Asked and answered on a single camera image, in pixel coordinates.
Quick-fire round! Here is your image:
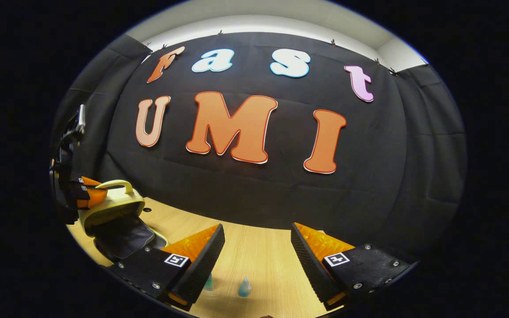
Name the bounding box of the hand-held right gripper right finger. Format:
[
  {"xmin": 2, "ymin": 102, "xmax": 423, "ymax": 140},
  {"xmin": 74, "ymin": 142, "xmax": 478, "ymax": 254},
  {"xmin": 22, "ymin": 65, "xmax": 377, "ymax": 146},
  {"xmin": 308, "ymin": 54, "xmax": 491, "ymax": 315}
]
[{"xmin": 292, "ymin": 222, "xmax": 418, "ymax": 311}]

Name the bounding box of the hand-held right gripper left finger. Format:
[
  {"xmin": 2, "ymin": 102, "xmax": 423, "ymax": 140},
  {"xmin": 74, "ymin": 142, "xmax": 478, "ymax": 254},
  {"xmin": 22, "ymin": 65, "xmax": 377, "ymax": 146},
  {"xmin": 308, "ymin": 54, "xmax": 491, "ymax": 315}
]
[{"xmin": 109, "ymin": 223, "xmax": 226, "ymax": 311}]

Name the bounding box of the cream yellow suitcase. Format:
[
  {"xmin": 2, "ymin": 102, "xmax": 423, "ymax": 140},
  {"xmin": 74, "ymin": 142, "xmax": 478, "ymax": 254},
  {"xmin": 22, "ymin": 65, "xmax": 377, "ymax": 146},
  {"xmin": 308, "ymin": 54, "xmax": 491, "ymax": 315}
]
[{"xmin": 78, "ymin": 180, "xmax": 169, "ymax": 261}]

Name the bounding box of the row of black cloth clips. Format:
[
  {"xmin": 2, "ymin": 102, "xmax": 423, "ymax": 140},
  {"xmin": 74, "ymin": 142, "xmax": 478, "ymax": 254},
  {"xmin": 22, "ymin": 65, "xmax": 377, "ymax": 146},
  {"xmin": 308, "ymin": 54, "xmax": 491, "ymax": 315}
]
[{"xmin": 144, "ymin": 30, "xmax": 429, "ymax": 75}]

